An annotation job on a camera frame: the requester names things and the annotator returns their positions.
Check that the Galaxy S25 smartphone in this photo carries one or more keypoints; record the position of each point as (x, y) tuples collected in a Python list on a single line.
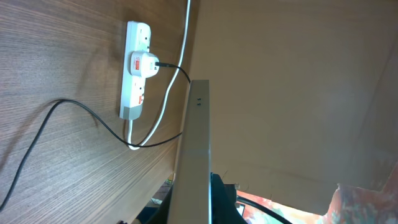
[(191, 194)]

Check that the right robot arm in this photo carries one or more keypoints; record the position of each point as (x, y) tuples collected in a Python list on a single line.
[(227, 206)]

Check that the white USB charger plug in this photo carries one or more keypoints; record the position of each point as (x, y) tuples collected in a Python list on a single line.
[(143, 64)]

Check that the white power strip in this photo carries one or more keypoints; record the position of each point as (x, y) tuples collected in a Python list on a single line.
[(133, 84)]

